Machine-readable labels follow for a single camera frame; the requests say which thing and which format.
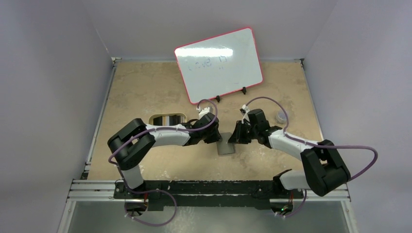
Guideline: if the grey leather card holder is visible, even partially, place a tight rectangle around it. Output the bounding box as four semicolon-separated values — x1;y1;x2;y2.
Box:
216;133;235;156

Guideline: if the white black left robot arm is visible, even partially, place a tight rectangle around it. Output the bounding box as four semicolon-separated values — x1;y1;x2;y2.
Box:
107;113;222;199

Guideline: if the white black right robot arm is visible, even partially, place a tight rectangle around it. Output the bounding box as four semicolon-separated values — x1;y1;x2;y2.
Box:
228;109;351;198

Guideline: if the small clear plastic cup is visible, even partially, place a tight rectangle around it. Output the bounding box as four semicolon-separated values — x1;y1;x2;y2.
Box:
275;110;288;124

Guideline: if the beige plastic tray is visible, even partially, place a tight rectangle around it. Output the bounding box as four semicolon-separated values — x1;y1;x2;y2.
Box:
149;113;187;126

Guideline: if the red framed whiteboard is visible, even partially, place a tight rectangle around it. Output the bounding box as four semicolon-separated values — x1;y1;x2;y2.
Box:
174;27;264;104

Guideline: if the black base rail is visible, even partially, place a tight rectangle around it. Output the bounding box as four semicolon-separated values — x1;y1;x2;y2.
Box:
113;176;304;212

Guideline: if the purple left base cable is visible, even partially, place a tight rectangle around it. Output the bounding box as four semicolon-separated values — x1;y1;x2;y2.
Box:
119;166;178;227

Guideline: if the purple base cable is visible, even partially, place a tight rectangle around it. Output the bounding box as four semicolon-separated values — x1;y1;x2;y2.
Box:
275;189;307;220
119;166;178;227

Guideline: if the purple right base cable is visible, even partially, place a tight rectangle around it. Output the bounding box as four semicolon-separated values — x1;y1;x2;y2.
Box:
275;189;307;220

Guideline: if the aluminium frame rail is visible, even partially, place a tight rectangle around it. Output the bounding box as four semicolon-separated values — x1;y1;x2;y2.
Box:
66;178;351;204

